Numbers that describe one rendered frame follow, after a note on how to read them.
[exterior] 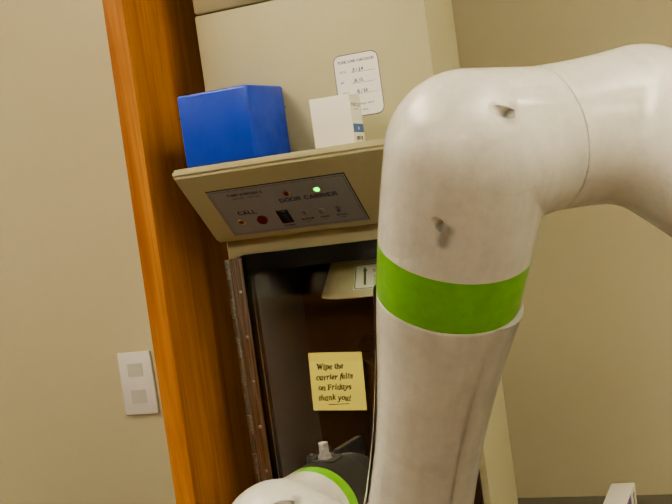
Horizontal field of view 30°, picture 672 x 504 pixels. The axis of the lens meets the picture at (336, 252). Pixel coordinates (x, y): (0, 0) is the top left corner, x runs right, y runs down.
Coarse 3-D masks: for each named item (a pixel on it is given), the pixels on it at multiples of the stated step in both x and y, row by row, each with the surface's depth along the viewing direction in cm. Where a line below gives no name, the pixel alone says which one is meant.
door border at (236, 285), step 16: (240, 272) 166; (240, 288) 166; (240, 304) 166; (240, 320) 166; (240, 336) 167; (240, 368) 167; (256, 368) 166; (256, 384) 166; (256, 400) 167; (256, 416) 167; (256, 432) 167; (256, 448) 167; (256, 480) 168
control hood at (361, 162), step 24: (360, 144) 146; (192, 168) 155; (216, 168) 154; (240, 168) 153; (264, 168) 152; (288, 168) 151; (312, 168) 150; (336, 168) 149; (360, 168) 148; (192, 192) 158; (360, 192) 152; (216, 216) 161
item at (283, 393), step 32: (256, 256) 164; (288, 256) 163; (320, 256) 161; (352, 256) 159; (256, 288) 165; (288, 288) 163; (320, 288) 161; (352, 288) 159; (256, 320) 166; (288, 320) 164; (320, 320) 162; (352, 320) 160; (256, 352) 166; (288, 352) 164; (320, 352) 162; (288, 384) 165; (288, 416) 165; (320, 416) 163; (352, 416) 161; (288, 448) 166; (480, 480) 156
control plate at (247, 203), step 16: (320, 176) 151; (336, 176) 150; (208, 192) 157; (224, 192) 156; (240, 192) 156; (256, 192) 155; (272, 192) 155; (304, 192) 154; (320, 192) 153; (336, 192) 152; (352, 192) 152; (224, 208) 159; (240, 208) 158; (256, 208) 158; (272, 208) 157; (288, 208) 156; (304, 208) 156; (352, 208) 154; (240, 224) 161; (256, 224) 160; (272, 224) 160; (288, 224) 159; (304, 224) 158; (320, 224) 158
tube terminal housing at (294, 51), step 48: (288, 0) 160; (336, 0) 157; (384, 0) 155; (432, 0) 156; (240, 48) 164; (288, 48) 161; (336, 48) 158; (384, 48) 156; (432, 48) 154; (288, 96) 161; (384, 96) 156; (240, 240) 166; (288, 240) 164; (336, 240) 161
